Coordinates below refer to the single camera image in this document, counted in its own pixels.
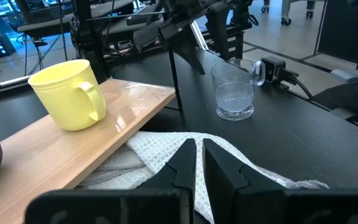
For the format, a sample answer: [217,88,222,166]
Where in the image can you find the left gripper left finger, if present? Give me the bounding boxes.
[24,138,198,224]

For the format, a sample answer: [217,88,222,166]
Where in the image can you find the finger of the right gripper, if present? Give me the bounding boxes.
[132,21,167,53]
[166,32,207,76]

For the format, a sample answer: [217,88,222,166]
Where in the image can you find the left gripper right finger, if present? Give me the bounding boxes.
[202,138,358,224]

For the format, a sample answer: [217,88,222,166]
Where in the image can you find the clear plastic cup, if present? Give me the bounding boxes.
[210,58,266,121]

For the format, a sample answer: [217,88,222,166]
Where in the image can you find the yellow mug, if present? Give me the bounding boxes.
[27,58,107,132]

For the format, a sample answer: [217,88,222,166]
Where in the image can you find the light wooden board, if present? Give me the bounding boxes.
[0,11,183,224]

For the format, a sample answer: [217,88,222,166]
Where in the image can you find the white waffle cloth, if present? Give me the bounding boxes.
[78,130,331,224]

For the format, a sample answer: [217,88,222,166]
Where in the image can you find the grey desk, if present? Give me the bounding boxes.
[16,0,136,34]

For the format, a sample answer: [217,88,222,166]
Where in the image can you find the grey caster cart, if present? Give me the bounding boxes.
[261,0,317,26]

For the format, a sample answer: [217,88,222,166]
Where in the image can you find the person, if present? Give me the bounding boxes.
[312,65,358,131]

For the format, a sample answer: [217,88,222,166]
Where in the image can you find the black partition panel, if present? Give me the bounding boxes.
[317,0,358,68]

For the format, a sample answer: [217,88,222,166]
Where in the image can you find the black aluminium table frame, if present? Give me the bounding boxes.
[206,0,230,60]

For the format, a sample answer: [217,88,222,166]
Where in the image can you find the black table camera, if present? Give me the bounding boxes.
[260,55,300,91]

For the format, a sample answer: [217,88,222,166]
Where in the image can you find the black camera cable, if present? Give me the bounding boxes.
[286,70,315,101]

